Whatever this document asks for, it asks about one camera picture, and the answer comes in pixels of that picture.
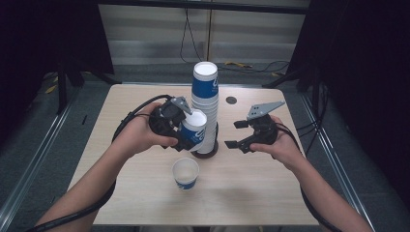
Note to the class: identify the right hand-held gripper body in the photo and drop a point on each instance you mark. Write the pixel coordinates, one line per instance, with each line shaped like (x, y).
(266, 130)

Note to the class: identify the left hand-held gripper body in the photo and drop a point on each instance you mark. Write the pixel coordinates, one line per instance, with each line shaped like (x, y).
(166, 119)

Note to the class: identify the blue white paper cup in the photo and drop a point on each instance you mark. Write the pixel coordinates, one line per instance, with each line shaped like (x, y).
(186, 174)
(195, 129)

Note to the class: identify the black round cup holder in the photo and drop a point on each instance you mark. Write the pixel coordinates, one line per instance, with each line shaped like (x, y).
(211, 153)

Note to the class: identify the stack of paper cups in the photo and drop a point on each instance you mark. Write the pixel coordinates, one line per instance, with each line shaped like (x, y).
(208, 87)

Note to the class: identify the person's right hand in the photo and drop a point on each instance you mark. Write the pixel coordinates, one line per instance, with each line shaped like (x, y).
(286, 148)

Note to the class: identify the person's left hand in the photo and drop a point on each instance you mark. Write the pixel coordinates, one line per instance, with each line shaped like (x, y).
(135, 135)

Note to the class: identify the dark round table grommet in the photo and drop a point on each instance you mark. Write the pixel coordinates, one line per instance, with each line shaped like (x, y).
(231, 100)

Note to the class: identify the black metal stand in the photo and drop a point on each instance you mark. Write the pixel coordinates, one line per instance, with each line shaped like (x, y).
(290, 79)
(63, 87)

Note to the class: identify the yellow floor tape strip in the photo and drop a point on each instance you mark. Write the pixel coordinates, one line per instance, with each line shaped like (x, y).
(238, 64)
(51, 89)

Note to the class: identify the black curtain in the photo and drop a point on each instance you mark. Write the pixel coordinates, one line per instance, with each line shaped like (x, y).
(38, 35)
(364, 64)

